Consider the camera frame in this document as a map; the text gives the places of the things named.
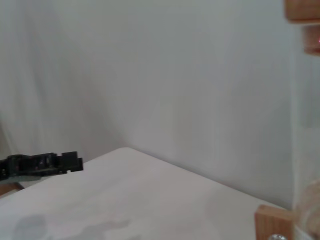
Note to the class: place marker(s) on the glass water dispenser jar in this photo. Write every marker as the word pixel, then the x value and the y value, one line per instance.
pixel 307 150

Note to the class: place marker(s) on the wooden dispenser stand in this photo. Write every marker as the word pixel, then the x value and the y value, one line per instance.
pixel 273 220

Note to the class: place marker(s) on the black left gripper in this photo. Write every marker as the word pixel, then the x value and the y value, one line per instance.
pixel 30 165

